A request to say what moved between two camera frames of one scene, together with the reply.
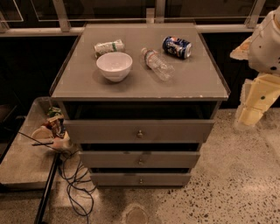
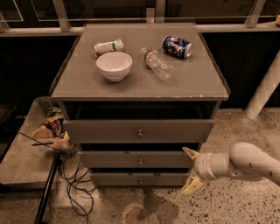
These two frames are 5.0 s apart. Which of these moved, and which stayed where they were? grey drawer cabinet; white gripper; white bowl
Moved: white gripper
Stayed: white bowl; grey drawer cabinet
